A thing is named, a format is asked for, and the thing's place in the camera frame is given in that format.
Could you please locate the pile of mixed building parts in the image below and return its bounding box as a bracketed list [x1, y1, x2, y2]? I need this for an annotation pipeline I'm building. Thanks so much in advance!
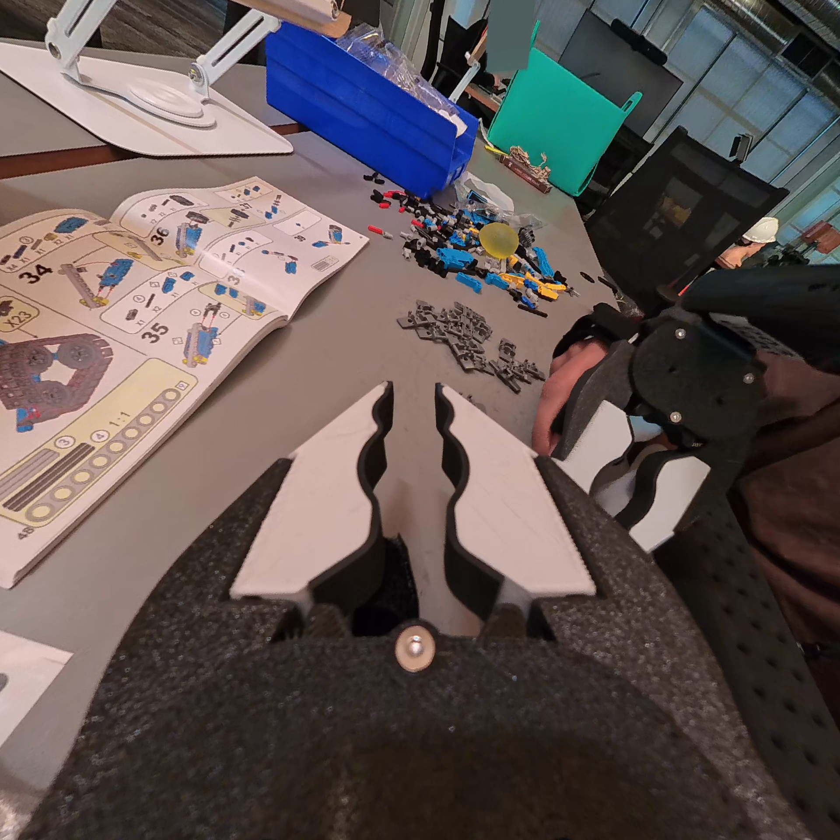
[364, 172, 585, 320]

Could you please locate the grey desk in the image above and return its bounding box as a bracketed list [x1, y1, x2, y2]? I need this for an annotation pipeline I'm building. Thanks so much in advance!
[0, 39, 657, 795]

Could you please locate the brown wooden model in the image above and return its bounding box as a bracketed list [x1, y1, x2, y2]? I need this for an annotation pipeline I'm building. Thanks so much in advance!
[497, 144, 554, 195]

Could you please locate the clear plastic bag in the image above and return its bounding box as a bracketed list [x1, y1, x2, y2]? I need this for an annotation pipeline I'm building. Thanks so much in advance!
[336, 23, 462, 122]
[458, 172, 516, 214]

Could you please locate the yellow plastic dome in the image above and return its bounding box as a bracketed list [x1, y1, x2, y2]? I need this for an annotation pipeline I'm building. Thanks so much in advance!
[478, 222, 521, 259]

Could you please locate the pile of grey track links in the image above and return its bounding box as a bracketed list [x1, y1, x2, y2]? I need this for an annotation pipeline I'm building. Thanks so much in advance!
[395, 300, 547, 395]

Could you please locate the blue plastic bin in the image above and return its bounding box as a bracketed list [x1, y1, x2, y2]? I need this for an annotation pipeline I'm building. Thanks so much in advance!
[265, 23, 479, 200]

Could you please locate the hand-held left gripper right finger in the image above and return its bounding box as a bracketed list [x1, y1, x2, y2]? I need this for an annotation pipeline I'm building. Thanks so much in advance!
[435, 384, 598, 606]

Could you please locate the black monitor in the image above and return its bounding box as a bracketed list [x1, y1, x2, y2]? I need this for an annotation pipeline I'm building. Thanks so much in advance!
[583, 126, 790, 312]

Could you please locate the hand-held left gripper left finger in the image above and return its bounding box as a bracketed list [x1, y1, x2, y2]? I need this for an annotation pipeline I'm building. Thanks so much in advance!
[230, 382, 395, 602]

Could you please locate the white metal stand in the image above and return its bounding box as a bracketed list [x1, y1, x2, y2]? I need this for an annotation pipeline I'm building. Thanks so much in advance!
[0, 0, 342, 158]

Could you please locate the light wooden board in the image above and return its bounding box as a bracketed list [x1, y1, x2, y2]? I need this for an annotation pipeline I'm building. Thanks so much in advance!
[230, 0, 358, 42]

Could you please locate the wall display screen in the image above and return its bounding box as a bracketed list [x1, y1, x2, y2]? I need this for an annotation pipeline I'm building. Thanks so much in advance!
[556, 10, 685, 142]

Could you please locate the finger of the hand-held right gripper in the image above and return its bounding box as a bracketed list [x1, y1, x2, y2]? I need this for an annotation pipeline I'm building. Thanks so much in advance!
[629, 451, 714, 553]
[556, 400, 635, 521]

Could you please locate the instruction booklet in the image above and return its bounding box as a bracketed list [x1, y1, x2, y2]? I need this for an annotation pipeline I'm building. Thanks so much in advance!
[0, 176, 371, 589]

